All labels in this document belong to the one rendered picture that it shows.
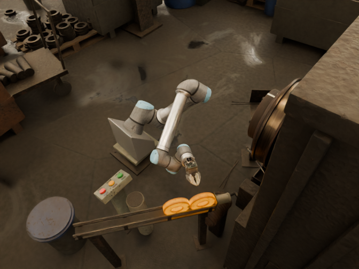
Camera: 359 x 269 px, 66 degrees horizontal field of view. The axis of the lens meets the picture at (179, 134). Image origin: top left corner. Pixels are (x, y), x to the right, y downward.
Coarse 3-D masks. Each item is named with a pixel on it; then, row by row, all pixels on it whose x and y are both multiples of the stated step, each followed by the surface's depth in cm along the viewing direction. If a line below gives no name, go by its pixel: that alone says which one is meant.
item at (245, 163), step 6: (252, 90) 215; (258, 90) 214; (264, 90) 214; (270, 90) 213; (252, 96) 220; (258, 96) 219; (264, 96) 218; (252, 108) 219; (252, 114) 214; (252, 144) 243; (246, 150) 265; (246, 156) 260; (246, 162) 256; (252, 162) 256
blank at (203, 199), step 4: (208, 192) 156; (196, 196) 154; (200, 196) 153; (204, 196) 153; (208, 196) 153; (212, 196) 155; (192, 200) 154; (196, 200) 153; (200, 200) 154; (204, 200) 155; (208, 200) 156; (212, 200) 157; (192, 204) 155; (196, 204) 157; (200, 204) 161; (204, 204) 161; (208, 204) 161; (212, 204) 162; (192, 208) 159; (196, 208) 160
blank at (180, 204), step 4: (172, 200) 151; (176, 200) 150; (180, 200) 151; (184, 200) 152; (188, 200) 156; (164, 204) 153; (168, 204) 150; (172, 204) 149; (176, 204) 150; (180, 204) 152; (184, 204) 153; (188, 204) 154; (164, 208) 152; (168, 208) 152; (172, 208) 153; (176, 208) 159; (180, 208) 158; (184, 208) 157; (188, 208) 158; (164, 212) 155; (168, 212) 156; (172, 212) 157; (176, 212) 158
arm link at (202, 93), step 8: (200, 88) 197; (208, 88) 202; (192, 96) 201; (200, 96) 199; (208, 96) 201; (192, 104) 210; (160, 112) 239; (168, 112) 229; (152, 120) 241; (160, 120) 239; (160, 128) 249
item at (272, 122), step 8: (296, 80) 126; (288, 88) 122; (280, 96) 120; (280, 104) 120; (272, 112) 121; (280, 112) 119; (272, 120) 120; (280, 120) 119; (264, 128) 122; (272, 128) 120; (264, 136) 123; (272, 136) 121; (256, 144) 128; (264, 144) 125; (256, 152) 131; (264, 152) 127; (256, 160) 147
